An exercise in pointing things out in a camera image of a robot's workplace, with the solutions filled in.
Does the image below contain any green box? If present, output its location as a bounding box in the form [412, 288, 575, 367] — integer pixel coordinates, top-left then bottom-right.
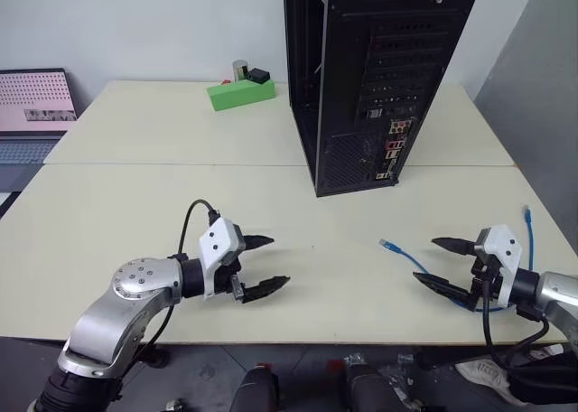
[206, 78, 277, 113]

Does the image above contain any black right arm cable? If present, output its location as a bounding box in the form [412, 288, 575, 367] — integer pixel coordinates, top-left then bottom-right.
[480, 267, 553, 373]

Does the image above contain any white shoe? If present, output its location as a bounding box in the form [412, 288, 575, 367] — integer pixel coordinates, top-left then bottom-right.
[454, 358, 518, 398]

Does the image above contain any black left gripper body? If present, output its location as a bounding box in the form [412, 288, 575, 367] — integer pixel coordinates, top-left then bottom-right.
[214, 244, 248, 303]

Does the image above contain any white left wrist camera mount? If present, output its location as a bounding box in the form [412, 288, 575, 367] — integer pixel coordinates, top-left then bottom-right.
[198, 218, 247, 303]

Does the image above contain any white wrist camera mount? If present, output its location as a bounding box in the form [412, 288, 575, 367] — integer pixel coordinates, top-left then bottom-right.
[477, 224, 524, 307]
[198, 218, 247, 303]

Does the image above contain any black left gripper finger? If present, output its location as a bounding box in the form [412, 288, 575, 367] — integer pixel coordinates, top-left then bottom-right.
[243, 234, 275, 252]
[240, 276, 291, 305]

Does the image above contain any laptop with pink screen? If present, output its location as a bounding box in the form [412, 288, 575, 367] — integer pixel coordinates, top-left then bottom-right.
[0, 67, 79, 194]

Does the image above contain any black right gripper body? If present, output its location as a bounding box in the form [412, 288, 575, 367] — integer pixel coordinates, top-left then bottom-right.
[468, 243, 505, 313]

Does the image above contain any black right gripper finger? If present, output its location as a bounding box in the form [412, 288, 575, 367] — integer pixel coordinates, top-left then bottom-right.
[431, 236, 476, 257]
[412, 271, 475, 312]

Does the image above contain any dark rounded shape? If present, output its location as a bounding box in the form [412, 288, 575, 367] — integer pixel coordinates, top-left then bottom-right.
[231, 363, 280, 412]

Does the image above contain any black computer tower case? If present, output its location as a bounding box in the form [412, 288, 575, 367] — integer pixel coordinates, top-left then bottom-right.
[283, 0, 485, 199]

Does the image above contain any blue ethernet cable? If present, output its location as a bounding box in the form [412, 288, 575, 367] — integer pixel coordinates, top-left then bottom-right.
[378, 205, 536, 314]

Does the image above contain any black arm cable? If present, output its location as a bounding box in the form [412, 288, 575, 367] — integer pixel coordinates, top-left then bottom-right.
[135, 198, 222, 363]
[480, 267, 553, 373]

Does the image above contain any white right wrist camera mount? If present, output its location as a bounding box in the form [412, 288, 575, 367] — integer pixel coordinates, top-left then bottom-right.
[477, 224, 524, 307]

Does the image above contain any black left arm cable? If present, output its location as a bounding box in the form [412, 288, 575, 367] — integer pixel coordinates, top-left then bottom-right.
[135, 198, 222, 363]

